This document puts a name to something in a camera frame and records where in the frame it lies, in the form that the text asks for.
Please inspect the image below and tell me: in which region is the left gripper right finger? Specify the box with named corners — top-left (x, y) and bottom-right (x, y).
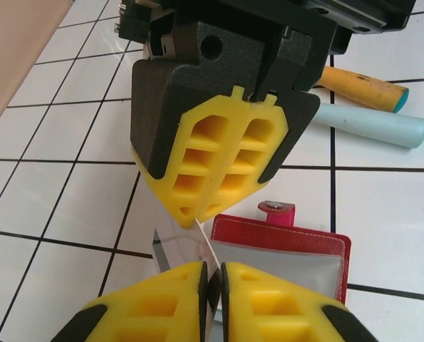
top-left (219, 261), bottom-right (381, 342)

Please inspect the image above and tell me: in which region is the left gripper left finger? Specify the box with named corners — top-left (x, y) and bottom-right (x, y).
top-left (50, 261), bottom-right (211, 342)

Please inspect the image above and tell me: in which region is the red card holder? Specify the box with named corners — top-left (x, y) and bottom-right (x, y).
top-left (210, 200), bottom-right (352, 308)

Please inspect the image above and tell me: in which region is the white floral credit card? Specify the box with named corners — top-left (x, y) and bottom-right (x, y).
top-left (150, 207), bottom-right (221, 323)

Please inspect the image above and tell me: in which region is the teal yellow toy rake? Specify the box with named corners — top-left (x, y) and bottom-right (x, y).
top-left (314, 66), bottom-right (410, 114)

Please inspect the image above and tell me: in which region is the light blue toy shovel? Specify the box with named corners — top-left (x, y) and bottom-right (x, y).
top-left (313, 103), bottom-right (424, 150)

